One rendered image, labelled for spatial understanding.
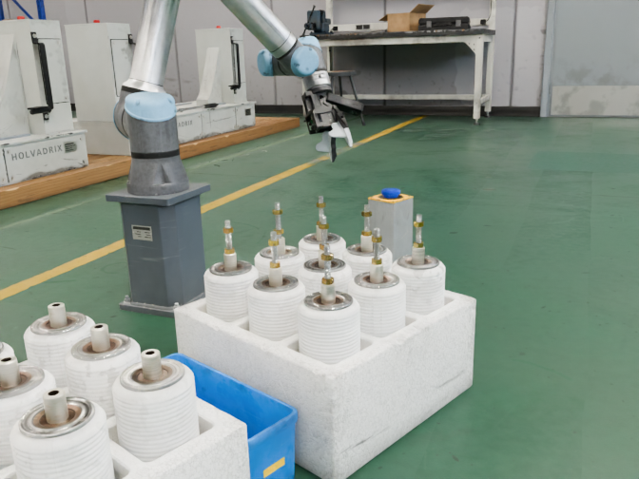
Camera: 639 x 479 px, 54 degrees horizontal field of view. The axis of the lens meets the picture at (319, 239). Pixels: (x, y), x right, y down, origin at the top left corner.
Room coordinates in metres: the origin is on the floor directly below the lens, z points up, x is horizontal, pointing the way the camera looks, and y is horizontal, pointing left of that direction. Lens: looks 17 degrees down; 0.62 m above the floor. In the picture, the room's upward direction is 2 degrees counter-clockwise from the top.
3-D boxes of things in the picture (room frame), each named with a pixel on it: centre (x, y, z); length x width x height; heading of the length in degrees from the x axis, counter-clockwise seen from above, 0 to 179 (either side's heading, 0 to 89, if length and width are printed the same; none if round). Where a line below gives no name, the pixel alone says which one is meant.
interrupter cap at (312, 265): (1.06, -0.01, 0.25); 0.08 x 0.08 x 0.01
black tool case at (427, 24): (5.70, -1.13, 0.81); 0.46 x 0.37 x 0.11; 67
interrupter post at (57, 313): (0.84, 0.38, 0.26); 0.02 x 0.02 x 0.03
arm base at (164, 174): (1.54, 0.40, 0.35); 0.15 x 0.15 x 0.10
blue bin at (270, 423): (0.86, 0.18, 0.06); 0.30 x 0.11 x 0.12; 48
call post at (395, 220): (1.32, -0.16, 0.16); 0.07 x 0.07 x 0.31; 46
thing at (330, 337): (0.89, -0.01, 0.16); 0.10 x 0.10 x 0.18
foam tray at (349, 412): (1.06, -0.01, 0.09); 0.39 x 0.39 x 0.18; 46
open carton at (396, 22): (5.93, -0.83, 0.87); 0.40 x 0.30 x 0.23; 53
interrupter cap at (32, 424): (0.59, 0.28, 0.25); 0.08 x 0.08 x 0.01
